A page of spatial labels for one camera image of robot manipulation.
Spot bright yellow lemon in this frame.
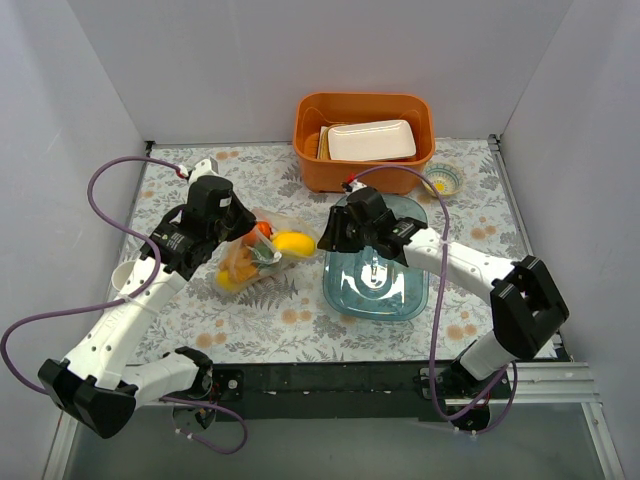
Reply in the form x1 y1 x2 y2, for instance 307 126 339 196
216 270 239 292

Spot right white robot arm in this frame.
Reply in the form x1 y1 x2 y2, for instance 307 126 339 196
318 187 569 398

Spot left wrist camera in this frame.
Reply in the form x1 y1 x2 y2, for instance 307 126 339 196
176 158 219 185

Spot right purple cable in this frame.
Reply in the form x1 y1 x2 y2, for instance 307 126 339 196
347 166 519 435

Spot small patterned bowl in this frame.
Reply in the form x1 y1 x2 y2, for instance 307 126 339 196
423 161 464 197

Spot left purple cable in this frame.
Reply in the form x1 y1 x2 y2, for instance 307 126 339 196
0 155 249 455

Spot floral tablecloth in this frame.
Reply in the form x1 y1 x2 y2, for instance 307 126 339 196
130 138 527 364

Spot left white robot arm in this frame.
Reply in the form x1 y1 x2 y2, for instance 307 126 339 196
38 175 255 438

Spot white cup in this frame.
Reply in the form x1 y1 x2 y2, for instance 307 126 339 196
111 260 136 297

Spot small orange pumpkin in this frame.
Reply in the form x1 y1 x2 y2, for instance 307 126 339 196
256 221 272 239

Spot orange plastic basin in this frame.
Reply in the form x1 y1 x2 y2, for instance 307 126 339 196
292 92 436 195

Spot tan plates in basin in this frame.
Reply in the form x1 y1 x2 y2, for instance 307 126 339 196
308 123 343 160

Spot clear blue glass dish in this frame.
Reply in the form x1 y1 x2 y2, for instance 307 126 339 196
323 193 429 321

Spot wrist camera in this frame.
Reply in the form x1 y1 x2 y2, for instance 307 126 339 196
341 175 367 195
176 158 219 185

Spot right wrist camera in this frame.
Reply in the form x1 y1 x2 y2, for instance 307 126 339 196
341 175 367 195

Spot white rectangular tray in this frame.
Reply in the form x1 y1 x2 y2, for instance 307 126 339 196
325 119 417 162

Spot clear zip top bag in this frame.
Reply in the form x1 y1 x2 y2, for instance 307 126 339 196
215 208 320 294

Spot yellow mango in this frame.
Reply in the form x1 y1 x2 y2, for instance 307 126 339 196
271 231 316 258

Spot purple cable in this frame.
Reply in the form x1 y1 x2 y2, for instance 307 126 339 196
347 166 519 435
0 155 249 455

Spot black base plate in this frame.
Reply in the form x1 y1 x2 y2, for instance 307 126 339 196
154 357 514 434

